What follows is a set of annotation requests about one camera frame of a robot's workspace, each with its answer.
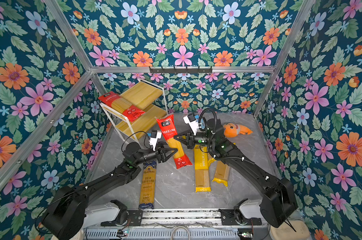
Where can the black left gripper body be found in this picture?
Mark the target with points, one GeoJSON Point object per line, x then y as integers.
{"type": "Point", "coordinates": [155, 154]}

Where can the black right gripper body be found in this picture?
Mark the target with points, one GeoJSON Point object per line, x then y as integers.
{"type": "Point", "coordinates": [202, 139]}

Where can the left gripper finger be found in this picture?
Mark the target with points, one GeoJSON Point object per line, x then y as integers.
{"type": "Point", "coordinates": [166, 149]}
{"type": "Point", "coordinates": [167, 156]}

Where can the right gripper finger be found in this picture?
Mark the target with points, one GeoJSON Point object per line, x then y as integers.
{"type": "Point", "coordinates": [181, 136]}
{"type": "Point", "coordinates": [183, 141]}

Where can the red spaghetti pack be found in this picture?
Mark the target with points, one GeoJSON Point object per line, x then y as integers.
{"type": "Point", "coordinates": [168, 129]}
{"type": "Point", "coordinates": [122, 106]}

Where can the blue gold spaghetti pack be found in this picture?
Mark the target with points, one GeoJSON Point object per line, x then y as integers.
{"type": "Point", "coordinates": [147, 191]}

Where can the yellow Pastatime spaghetti pack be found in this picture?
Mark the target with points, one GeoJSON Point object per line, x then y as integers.
{"type": "Point", "coordinates": [202, 177]}

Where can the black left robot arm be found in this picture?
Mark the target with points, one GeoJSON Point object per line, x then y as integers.
{"type": "Point", "coordinates": [65, 216]}

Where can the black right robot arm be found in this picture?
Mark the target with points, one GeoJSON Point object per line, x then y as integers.
{"type": "Point", "coordinates": [278, 198]}

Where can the yellow spaghetti pack rear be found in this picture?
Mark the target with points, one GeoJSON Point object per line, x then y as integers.
{"type": "Point", "coordinates": [210, 160]}

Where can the orange plush fish toy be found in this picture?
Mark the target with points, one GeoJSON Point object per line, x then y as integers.
{"type": "Point", "coordinates": [232, 130]}

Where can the yellow spaghetti pack right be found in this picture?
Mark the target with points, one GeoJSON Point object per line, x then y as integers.
{"type": "Point", "coordinates": [222, 173]}

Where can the beige cushion pad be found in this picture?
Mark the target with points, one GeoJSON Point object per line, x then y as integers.
{"type": "Point", "coordinates": [285, 232]}

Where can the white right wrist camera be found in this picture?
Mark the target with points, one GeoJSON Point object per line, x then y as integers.
{"type": "Point", "coordinates": [192, 121]}

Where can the white frame wooden shelf rack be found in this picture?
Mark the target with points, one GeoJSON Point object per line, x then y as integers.
{"type": "Point", "coordinates": [143, 95]}

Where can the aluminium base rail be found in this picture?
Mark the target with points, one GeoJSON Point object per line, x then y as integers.
{"type": "Point", "coordinates": [182, 224]}

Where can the black wall hook rail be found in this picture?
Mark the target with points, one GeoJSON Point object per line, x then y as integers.
{"type": "Point", "coordinates": [180, 70]}

